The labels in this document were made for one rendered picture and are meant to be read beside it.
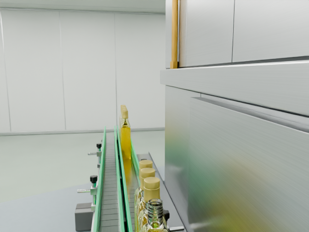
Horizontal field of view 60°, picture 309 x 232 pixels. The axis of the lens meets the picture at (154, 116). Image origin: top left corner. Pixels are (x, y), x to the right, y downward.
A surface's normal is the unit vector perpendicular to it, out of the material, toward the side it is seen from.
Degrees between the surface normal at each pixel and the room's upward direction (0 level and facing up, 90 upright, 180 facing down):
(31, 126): 90
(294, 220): 90
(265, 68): 90
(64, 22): 90
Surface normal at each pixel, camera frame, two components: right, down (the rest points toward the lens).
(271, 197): -0.99, 0.03
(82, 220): 0.16, 0.15
